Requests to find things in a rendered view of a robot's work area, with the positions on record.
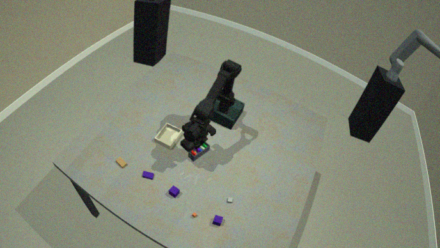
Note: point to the tan rectangular block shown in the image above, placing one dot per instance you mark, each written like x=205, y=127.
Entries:
x=121, y=162

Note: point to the cream shallow tray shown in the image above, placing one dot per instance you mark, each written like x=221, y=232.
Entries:
x=168, y=136

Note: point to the purple flat bar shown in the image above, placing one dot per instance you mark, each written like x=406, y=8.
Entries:
x=148, y=175

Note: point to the purple cube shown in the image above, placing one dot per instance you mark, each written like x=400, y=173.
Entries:
x=174, y=191
x=217, y=220

